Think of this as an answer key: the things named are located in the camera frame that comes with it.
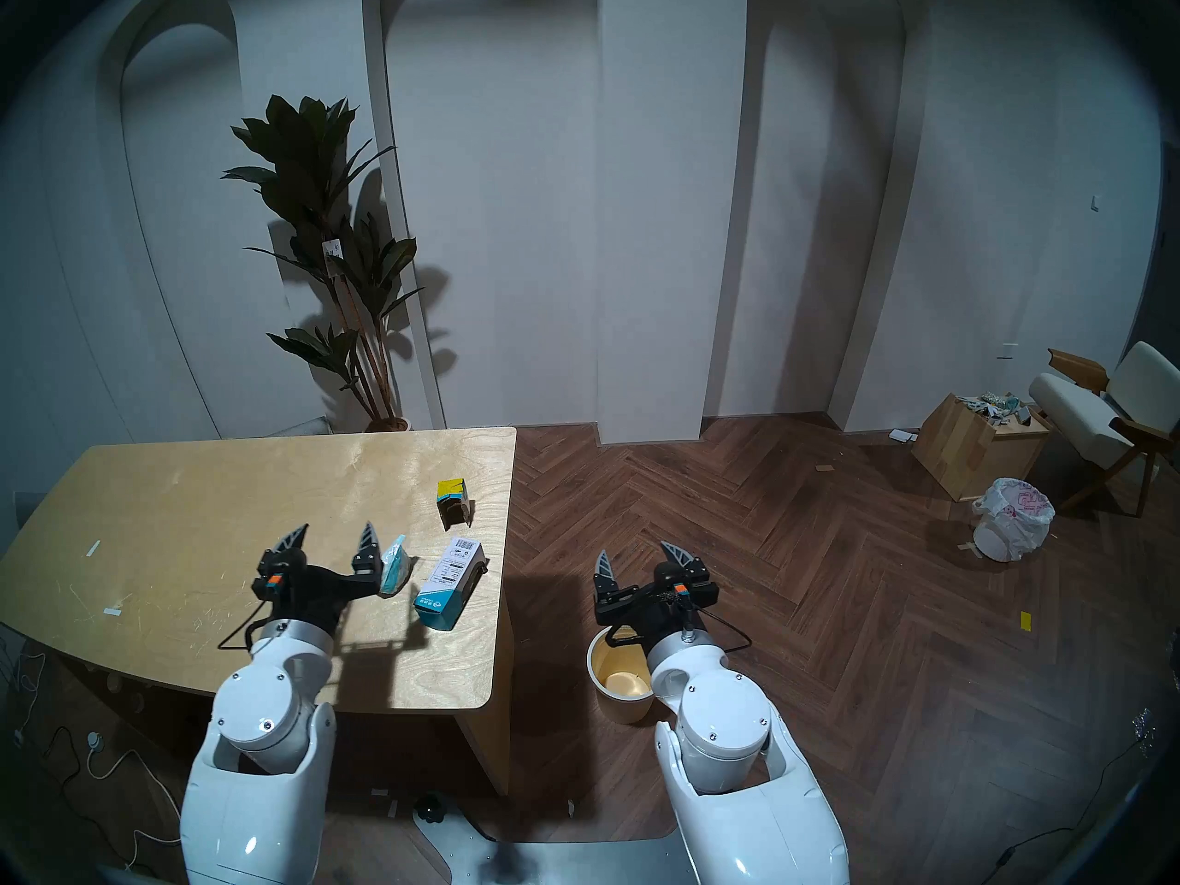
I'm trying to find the clutter pile of small items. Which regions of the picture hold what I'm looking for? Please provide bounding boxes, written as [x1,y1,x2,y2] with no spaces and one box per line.
[954,392,1033,423]

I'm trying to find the white floor cable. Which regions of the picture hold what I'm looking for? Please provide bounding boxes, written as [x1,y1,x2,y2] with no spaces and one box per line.
[55,726,185,879]

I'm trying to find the light plywood table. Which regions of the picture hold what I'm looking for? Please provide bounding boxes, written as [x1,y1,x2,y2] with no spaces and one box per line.
[0,427,518,797]

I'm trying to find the wooden cube side table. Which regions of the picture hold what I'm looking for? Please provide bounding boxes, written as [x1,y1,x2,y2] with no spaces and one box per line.
[911,393,1052,502]

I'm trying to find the grey metal robot base plate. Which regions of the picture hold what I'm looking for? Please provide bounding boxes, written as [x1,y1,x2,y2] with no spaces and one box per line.
[412,805,683,885]

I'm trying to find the tall dark green plant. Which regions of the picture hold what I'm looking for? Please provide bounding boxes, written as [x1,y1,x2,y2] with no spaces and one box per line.
[221,95,425,423]

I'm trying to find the white plastic bag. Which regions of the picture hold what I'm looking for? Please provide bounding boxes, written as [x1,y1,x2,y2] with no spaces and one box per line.
[971,478,1056,562]

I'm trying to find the small yellow blue carton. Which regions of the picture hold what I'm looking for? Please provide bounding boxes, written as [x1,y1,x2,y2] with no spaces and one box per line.
[435,478,475,531]

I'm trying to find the white and teal product box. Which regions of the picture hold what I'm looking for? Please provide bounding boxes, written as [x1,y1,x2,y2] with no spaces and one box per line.
[413,537,490,631]

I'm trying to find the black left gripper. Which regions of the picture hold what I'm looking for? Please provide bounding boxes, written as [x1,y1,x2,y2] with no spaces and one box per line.
[251,522,384,637]

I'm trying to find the black floor cable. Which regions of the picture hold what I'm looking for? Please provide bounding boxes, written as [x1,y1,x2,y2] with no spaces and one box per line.
[982,740,1144,884]

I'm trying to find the cream round trash bin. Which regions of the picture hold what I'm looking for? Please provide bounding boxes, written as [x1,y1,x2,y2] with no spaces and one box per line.
[586,625,679,726]

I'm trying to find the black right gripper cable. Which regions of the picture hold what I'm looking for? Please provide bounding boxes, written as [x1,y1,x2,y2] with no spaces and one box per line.
[687,607,752,654]

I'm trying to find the white cushioned wooden armchair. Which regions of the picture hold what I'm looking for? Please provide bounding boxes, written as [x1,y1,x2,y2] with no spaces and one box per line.
[1028,341,1180,517]

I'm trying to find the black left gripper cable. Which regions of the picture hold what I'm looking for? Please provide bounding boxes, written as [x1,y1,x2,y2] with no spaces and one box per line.
[218,602,277,652]

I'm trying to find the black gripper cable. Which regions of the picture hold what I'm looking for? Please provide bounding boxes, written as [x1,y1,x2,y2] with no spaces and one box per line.
[687,607,752,654]
[218,602,277,652]

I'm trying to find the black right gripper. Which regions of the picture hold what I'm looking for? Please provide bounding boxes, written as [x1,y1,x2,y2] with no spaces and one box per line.
[595,540,720,649]

